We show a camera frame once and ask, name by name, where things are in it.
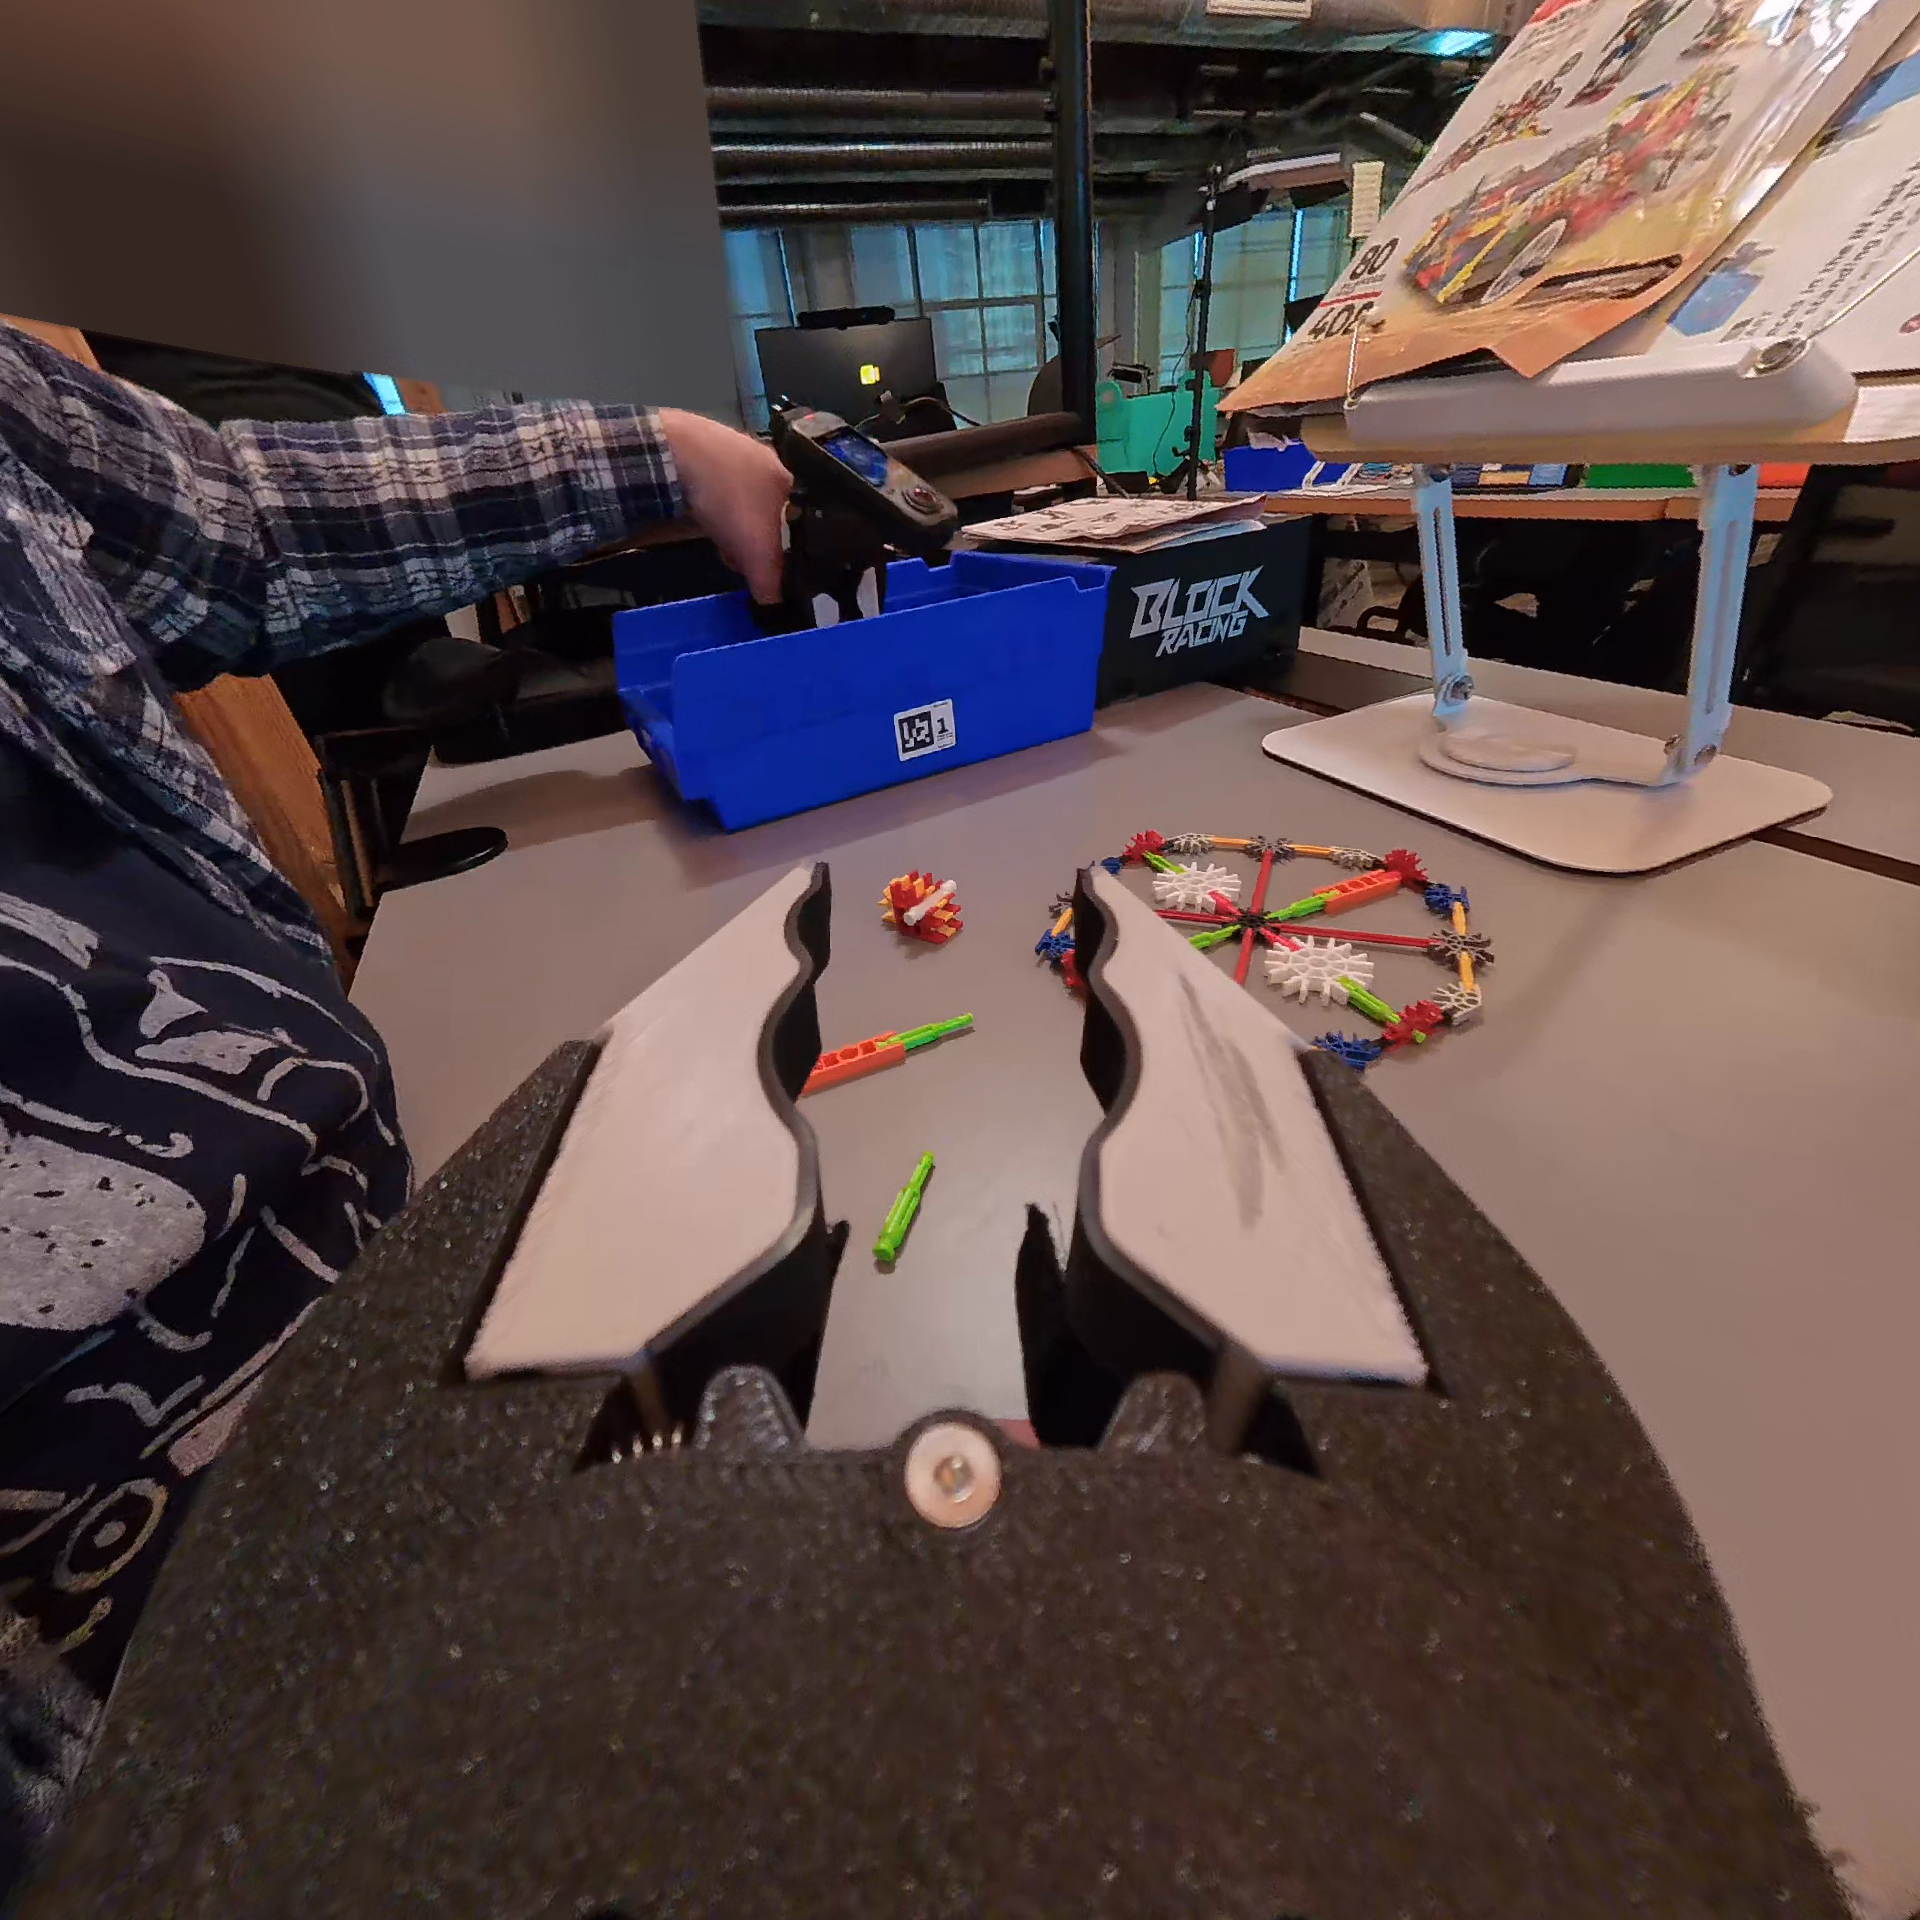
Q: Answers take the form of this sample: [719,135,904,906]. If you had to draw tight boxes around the white paper sheet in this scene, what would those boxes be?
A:
[1642,29,1920,378]

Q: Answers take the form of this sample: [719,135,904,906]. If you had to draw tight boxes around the colourful toy wheel construction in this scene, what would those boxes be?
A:
[1037,829,1499,1070]

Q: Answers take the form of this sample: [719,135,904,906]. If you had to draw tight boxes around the black metal pole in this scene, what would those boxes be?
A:
[1047,0,1100,455]

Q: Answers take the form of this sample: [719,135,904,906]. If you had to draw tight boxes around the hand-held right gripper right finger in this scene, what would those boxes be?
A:
[1069,867,1429,1388]

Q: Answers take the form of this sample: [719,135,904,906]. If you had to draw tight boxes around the blue plastic bin with tag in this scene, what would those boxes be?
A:
[610,547,1117,835]

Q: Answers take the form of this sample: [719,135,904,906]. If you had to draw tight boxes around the black light stand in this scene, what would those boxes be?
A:
[1175,148,1312,499]

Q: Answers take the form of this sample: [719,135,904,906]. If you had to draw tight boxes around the orange connector with green rod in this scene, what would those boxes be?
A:
[800,1011,977,1098]

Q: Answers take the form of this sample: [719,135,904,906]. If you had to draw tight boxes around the printed paper sheets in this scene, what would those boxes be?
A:
[959,494,1273,556]

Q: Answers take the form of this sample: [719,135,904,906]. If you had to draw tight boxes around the person's left hand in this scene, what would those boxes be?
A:
[661,406,795,603]

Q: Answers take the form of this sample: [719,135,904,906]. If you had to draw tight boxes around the short green toy rod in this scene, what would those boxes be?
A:
[871,1150,937,1266]

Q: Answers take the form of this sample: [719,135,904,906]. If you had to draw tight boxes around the black office chair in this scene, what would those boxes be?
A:
[318,598,635,905]

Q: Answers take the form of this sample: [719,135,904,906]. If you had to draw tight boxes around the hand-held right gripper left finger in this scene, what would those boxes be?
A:
[466,862,834,1382]

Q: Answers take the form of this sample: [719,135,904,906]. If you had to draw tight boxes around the person's left forearm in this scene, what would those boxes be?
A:
[218,396,692,638]

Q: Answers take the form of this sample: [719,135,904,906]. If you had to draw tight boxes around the black printed box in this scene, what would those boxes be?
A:
[1093,513,1319,710]

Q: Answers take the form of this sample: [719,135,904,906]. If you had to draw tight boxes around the brown wooden furniture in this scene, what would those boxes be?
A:
[0,316,365,977]

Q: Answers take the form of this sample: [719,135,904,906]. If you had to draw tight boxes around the black computer monitor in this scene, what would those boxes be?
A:
[754,316,941,431]

